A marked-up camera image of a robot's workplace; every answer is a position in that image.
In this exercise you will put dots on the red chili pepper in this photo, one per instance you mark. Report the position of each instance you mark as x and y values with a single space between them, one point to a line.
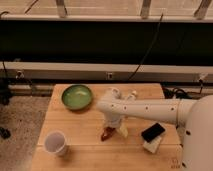
107 133

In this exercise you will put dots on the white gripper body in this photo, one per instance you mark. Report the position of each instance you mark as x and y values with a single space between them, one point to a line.
112 120

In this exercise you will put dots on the white plastic bottle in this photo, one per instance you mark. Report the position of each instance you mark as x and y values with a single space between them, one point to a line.
131 96

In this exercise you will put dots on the white sponge block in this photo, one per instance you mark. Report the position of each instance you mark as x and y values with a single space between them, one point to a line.
153 145

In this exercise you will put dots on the black smartphone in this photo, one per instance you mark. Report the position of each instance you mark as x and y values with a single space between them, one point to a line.
152 132

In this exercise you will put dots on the green ceramic bowl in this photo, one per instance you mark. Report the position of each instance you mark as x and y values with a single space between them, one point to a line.
77 97

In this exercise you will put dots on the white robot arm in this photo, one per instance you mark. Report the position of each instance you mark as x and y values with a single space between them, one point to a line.
195 115

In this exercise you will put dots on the black object on floor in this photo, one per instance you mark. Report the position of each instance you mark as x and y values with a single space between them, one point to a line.
4 133

